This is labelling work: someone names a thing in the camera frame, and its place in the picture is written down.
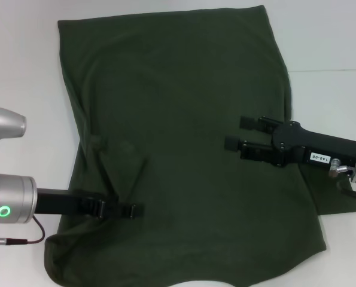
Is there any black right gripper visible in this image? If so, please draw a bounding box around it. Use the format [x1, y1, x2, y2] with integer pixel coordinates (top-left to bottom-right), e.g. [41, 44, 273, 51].
[224, 114, 356, 172]

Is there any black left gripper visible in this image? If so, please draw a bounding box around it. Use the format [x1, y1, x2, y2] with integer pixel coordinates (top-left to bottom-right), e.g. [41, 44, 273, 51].
[35, 188, 145, 219]

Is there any dark green shirt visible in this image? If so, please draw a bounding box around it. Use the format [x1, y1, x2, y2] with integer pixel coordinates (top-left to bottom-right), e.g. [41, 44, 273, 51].
[43, 4, 356, 287]

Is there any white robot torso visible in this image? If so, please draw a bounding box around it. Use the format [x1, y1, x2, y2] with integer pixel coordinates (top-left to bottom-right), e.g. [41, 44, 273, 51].
[183, 279, 224, 287]

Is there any right arm cable with connector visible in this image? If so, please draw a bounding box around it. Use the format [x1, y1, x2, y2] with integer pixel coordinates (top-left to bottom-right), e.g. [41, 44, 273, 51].
[328, 158, 356, 207]

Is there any arm cable with connector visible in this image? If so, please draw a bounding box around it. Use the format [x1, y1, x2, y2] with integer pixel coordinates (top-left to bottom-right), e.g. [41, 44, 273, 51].
[0, 215, 47, 251]
[328, 158, 356, 207]

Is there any left arm cable with connector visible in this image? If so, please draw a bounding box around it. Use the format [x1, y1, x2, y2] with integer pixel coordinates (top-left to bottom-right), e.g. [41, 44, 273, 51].
[0, 215, 47, 251]

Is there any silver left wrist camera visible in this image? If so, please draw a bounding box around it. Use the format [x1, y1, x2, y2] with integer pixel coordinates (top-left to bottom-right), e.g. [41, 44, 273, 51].
[0, 105, 28, 150]

